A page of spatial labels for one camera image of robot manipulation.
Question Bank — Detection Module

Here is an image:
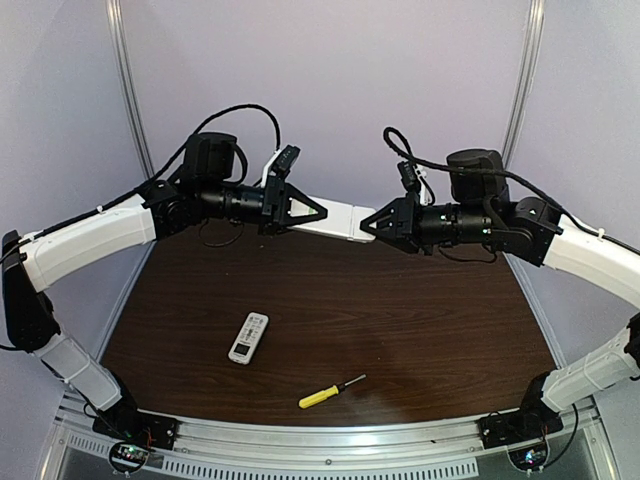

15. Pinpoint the large white remote control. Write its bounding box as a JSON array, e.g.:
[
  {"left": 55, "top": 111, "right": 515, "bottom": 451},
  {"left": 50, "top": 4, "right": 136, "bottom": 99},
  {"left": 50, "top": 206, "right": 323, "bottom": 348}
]
[{"left": 311, "top": 196, "right": 375, "bottom": 243}]

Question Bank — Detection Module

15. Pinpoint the small white remote control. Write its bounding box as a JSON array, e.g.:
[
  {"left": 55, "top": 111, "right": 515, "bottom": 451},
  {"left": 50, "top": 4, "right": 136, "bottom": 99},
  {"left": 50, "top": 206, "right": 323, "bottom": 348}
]
[{"left": 228, "top": 312, "right": 270, "bottom": 365}]

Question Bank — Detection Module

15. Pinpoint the aluminium front rail frame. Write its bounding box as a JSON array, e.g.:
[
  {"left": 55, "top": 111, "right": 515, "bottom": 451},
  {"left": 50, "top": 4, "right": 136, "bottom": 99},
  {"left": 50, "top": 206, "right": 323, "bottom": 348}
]
[{"left": 37, "top": 389, "right": 616, "bottom": 480}]

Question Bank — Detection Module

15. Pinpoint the aluminium corner post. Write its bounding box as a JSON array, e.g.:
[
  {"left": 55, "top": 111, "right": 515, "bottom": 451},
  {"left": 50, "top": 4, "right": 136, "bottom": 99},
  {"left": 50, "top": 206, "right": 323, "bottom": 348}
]
[
  {"left": 105, "top": 0, "right": 155, "bottom": 179},
  {"left": 502, "top": 0, "right": 546, "bottom": 166}
]

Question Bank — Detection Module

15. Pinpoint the yellow handled screwdriver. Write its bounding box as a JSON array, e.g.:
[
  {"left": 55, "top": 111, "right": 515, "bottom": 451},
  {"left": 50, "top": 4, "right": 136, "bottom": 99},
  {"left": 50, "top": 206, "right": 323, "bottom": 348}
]
[{"left": 298, "top": 374, "right": 367, "bottom": 409}]

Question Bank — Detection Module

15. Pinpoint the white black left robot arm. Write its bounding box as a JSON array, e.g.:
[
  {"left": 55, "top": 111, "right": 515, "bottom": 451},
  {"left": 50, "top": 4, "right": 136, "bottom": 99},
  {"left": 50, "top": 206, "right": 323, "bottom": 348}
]
[{"left": 1, "top": 132, "right": 329, "bottom": 414}]

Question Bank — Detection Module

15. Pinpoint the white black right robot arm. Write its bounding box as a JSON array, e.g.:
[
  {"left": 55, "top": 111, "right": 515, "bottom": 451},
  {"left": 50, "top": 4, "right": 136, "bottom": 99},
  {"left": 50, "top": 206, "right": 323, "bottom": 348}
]
[{"left": 360, "top": 149, "right": 639, "bottom": 414}]

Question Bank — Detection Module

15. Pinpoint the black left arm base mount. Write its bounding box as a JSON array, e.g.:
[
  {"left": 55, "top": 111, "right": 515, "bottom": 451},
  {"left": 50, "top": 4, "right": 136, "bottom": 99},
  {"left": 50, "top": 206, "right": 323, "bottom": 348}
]
[{"left": 92, "top": 404, "right": 178, "bottom": 450}]

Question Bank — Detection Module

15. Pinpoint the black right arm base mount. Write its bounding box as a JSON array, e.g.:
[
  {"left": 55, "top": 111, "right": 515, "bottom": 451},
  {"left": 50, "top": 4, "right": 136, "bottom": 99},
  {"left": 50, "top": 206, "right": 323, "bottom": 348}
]
[{"left": 476, "top": 400, "right": 564, "bottom": 449}]

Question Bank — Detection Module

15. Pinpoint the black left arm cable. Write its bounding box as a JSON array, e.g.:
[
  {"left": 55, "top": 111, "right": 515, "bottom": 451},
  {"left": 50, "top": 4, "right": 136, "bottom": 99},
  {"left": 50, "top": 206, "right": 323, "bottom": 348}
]
[{"left": 97, "top": 104, "right": 281, "bottom": 214}]

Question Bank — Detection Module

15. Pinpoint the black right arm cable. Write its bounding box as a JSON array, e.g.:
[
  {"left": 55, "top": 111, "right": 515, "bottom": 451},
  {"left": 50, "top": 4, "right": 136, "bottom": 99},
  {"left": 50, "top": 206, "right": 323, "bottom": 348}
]
[{"left": 382, "top": 126, "right": 604, "bottom": 236}]

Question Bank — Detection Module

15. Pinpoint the right aluminium corner post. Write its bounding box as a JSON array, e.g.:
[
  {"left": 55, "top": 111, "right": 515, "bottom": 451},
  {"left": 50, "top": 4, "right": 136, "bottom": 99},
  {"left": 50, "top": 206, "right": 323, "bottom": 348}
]
[{"left": 502, "top": 0, "right": 546, "bottom": 166}]

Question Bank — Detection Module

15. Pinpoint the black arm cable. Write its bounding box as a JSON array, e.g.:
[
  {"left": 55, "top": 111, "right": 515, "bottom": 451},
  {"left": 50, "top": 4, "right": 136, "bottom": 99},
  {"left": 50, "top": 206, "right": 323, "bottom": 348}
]
[
  {"left": 382, "top": 126, "right": 604, "bottom": 236},
  {"left": 97, "top": 104, "right": 281, "bottom": 214}
]

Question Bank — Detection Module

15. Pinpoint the left aluminium corner post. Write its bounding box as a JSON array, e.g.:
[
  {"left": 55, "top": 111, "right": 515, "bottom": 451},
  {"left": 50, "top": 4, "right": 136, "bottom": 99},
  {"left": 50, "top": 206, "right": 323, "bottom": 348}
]
[{"left": 105, "top": 0, "right": 155, "bottom": 179}]

